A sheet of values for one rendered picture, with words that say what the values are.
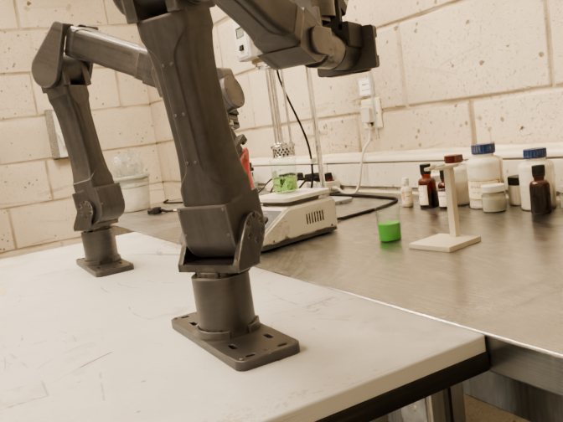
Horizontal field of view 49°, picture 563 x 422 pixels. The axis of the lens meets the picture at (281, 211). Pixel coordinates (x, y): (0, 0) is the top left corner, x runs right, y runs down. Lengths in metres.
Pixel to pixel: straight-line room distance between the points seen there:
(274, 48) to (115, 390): 0.46
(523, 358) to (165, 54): 0.44
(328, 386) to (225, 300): 0.16
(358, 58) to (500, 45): 0.55
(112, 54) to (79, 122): 0.15
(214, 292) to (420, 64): 1.11
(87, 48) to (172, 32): 0.56
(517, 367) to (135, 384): 0.35
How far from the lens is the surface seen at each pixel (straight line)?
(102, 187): 1.19
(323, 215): 1.21
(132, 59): 1.10
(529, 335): 0.62
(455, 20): 1.55
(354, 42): 0.95
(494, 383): 0.70
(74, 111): 1.21
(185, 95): 0.63
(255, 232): 0.65
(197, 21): 0.63
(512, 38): 1.44
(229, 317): 0.65
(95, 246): 1.22
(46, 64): 1.22
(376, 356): 0.59
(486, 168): 1.30
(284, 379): 0.56
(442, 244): 0.98
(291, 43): 0.80
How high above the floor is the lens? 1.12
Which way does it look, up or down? 8 degrees down
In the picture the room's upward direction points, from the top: 8 degrees counter-clockwise
